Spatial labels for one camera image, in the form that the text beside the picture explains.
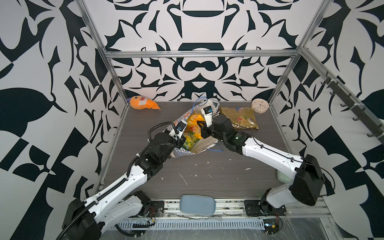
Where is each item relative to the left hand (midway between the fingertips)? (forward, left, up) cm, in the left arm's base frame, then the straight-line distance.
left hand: (182, 123), depth 72 cm
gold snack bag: (+21, -40, -24) cm, 51 cm away
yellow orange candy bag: (+2, -5, -5) cm, 8 cm away
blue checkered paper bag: (-1, -10, -19) cm, 22 cm away
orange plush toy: (+34, +32, -20) cm, 51 cm away
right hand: (+3, -9, -3) cm, 10 cm away
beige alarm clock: (+34, -57, -26) cm, 71 cm away
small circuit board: (-40, -41, -29) cm, 64 cm away
